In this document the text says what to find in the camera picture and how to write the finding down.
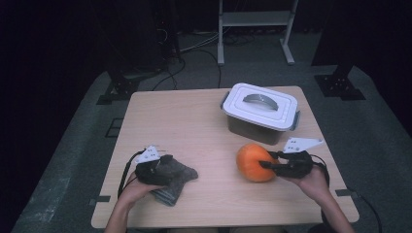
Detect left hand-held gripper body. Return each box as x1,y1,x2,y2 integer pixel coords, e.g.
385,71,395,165
134,145,166,186

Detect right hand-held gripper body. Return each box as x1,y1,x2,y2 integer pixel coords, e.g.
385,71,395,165
276,137,325,180

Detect orange plush toy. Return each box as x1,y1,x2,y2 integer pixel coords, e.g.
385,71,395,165
235,143,280,183

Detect grey fluffy towel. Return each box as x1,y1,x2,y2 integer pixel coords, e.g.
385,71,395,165
150,154,199,208

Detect translucent brown storage box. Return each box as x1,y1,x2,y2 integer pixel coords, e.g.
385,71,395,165
221,91,301,146

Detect white box lid grey handle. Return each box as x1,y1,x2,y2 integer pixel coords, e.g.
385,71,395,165
222,83,299,132

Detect person's left hand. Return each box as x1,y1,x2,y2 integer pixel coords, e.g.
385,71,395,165
118,173,164,208

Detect person's right hand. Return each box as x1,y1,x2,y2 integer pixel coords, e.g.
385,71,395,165
290,164,331,202

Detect black stand base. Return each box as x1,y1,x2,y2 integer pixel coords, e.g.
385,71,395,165
96,69,141,106
314,64,367,101

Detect dark equipment rack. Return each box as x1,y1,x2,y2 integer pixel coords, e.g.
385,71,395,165
154,0,183,63

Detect left hand-held gripper cable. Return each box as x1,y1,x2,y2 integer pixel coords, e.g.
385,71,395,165
117,149,148,199

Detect hand-held gripper cable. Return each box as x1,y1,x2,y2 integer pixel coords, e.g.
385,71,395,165
309,153,331,189
117,149,148,199

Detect right hand-held gripper cable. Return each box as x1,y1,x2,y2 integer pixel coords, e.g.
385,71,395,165
309,153,331,189

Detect thin black cable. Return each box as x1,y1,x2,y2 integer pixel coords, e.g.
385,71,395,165
356,193,384,233

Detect black floor cable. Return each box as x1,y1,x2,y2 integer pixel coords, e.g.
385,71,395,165
152,48,223,92

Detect white floor cables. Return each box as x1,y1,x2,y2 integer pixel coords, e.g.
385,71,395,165
179,31,222,53

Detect white metal stand frame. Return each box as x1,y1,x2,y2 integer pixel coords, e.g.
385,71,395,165
217,0,299,66

